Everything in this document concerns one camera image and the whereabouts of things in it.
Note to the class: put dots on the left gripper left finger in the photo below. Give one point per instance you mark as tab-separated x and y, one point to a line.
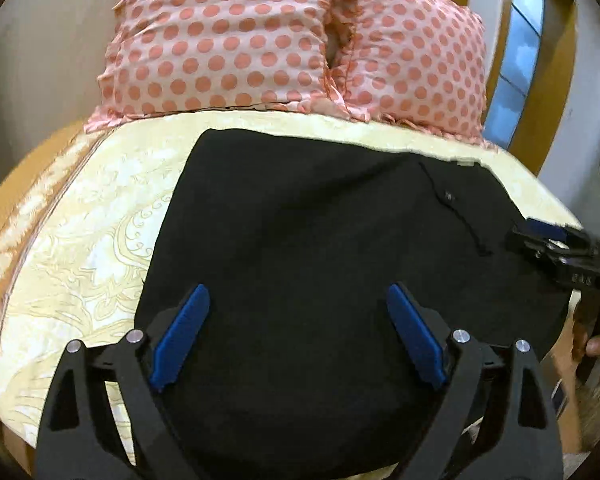
102	417

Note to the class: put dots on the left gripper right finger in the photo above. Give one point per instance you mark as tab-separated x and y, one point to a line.
495	419

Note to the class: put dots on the cream patterned bed sheet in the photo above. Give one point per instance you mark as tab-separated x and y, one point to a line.
80	215

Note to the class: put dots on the black pants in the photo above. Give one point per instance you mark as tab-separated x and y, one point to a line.
298	371

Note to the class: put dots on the person's right hand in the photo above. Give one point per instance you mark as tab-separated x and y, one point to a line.
584	343

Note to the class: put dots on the polka dot pillow right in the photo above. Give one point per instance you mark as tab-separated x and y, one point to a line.
418	63

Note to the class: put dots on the beige fuzzy right sleeve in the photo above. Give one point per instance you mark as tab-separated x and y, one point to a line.
579	423

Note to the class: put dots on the polka dot pillow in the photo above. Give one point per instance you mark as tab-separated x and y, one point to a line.
418	63
171	56

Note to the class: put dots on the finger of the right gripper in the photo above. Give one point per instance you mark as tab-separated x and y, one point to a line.
537	248
567	235

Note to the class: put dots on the polka dot pillow left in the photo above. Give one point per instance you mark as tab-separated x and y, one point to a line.
171	56

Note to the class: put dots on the window with wooden frame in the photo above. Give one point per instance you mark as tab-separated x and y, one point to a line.
532	47

